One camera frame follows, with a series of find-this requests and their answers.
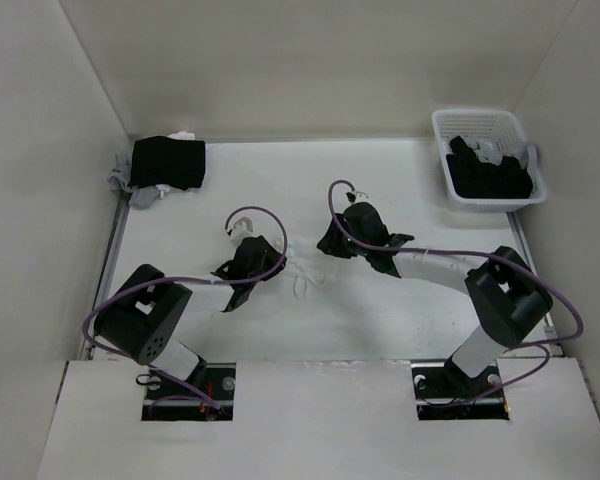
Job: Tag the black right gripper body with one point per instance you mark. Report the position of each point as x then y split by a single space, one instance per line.
339 247

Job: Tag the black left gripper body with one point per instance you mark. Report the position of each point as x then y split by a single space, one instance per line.
268 260

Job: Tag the white tank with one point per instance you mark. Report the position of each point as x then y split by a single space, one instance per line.
182 136
308 267

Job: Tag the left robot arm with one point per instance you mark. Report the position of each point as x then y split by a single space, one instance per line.
142 323

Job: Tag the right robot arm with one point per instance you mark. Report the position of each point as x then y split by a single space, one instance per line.
508 304

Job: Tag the black tank tops in basket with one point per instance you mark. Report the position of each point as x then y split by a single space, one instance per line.
473 179

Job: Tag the folded black tank top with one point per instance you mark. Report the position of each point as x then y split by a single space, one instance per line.
160 160

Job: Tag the white tank top in stack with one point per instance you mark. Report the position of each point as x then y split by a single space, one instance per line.
182 136

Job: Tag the grey tank top in basket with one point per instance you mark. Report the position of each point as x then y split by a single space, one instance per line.
487 152

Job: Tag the grey tank top under stack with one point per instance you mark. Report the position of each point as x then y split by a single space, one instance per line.
119 178

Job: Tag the white plastic basket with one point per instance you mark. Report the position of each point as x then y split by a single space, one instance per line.
498 126

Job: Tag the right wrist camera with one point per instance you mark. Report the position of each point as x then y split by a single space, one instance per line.
355 196

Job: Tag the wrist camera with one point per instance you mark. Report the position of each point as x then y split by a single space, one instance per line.
241 229
355 196

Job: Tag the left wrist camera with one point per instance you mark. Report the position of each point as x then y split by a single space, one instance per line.
241 229

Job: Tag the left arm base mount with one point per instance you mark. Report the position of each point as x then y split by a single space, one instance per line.
168 401

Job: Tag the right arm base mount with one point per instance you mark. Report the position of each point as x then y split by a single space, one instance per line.
444 393

